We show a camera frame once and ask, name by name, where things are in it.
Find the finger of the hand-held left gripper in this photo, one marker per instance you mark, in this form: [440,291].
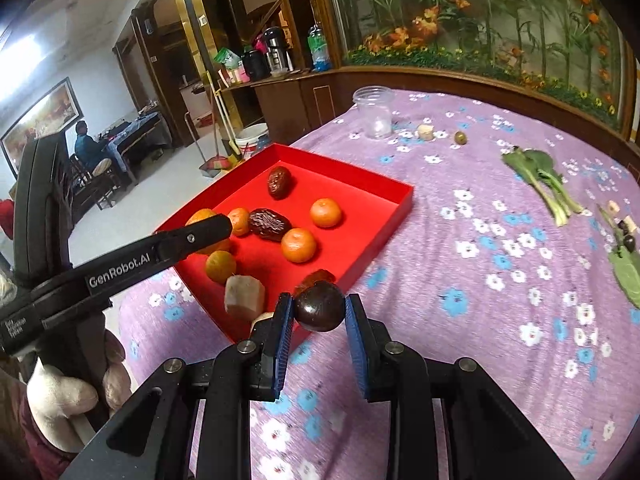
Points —
[170,252]

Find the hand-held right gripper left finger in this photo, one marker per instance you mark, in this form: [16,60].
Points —
[285,330]

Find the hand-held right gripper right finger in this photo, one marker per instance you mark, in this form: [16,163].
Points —
[356,335]

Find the dark purple plum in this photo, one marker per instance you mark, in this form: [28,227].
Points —
[320,307]

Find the large orange mandarin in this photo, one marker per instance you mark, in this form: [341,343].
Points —
[216,248]

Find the small red date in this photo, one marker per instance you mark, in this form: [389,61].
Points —
[320,276]

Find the small orange mandarin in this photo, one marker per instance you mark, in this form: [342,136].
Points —
[240,222]
[326,212]

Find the large red date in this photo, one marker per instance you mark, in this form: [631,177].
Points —
[270,224]
[278,181]

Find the red shallow box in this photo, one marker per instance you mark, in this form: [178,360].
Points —
[360,195]

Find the person's left hand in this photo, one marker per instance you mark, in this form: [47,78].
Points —
[55,400]

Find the pale root vegetable chunk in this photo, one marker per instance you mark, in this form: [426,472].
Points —
[262,318]

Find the beige taro chunk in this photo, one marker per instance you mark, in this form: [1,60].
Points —
[243,297]

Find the dull yellowish mandarin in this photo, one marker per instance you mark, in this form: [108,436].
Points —
[221,266]

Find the wooden chair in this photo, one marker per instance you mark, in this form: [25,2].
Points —
[92,180]

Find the red broom and dustpan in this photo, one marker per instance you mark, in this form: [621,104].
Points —
[217,165]

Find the table with blue cloth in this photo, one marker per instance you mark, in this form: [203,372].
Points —
[135,132]

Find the purple floral tablecloth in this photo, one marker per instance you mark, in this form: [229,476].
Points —
[450,240]

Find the white plastic bucket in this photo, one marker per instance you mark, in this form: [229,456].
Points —
[250,141]

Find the wooden cabinet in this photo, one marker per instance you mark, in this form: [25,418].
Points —
[300,100]

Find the green bag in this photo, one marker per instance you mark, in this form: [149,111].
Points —
[226,58]

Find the black jug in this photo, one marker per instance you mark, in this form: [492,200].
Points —
[255,65]

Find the small white vegetable piece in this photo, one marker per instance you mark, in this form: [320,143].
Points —
[425,132]

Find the green olive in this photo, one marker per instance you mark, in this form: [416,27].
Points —
[460,138]

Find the clear glass jar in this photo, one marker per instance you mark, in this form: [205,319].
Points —
[374,110]

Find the black steel thermos pot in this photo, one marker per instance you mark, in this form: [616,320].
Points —
[274,50]

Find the green bok choy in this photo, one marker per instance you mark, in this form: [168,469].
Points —
[542,170]

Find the green water bottle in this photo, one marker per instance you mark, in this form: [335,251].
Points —
[319,47]

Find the green leaf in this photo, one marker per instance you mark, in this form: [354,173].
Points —
[627,272]

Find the small dark round fruit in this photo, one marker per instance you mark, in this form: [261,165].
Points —
[628,243]

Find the flower garden glass panel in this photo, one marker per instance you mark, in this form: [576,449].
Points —
[475,15]

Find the framed wall painting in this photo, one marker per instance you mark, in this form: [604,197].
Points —
[40,115]

